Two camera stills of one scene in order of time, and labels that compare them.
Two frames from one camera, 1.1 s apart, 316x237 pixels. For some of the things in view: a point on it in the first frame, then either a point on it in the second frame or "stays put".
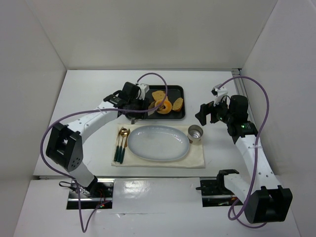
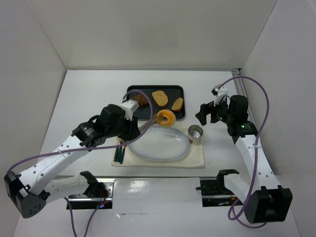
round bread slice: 159,95 stays put
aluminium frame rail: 241,87 stays put
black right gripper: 212,113 stays put
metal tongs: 149,113 to 153,120
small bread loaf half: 177,104 stays put
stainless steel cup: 195,133 stays put
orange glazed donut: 168,108 to 166,118
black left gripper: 136,114 to 133,127
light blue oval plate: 158,142 stays put
